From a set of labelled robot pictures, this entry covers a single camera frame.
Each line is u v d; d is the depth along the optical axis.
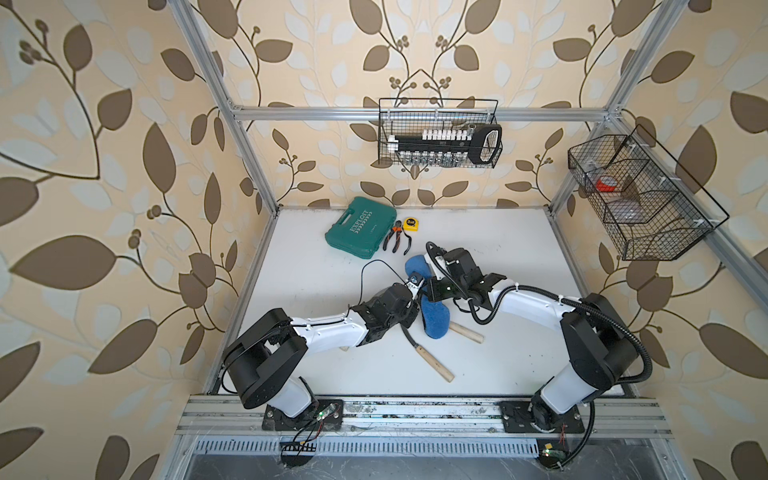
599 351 0.45
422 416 0.75
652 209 0.73
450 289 0.76
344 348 0.86
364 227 1.09
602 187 0.82
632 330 0.85
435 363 0.82
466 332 0.87
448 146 0.83
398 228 1.13
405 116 0.91
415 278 0.76
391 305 0.67
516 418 0.73
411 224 1.14
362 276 0.74
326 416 0.74
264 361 0.44
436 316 0.83
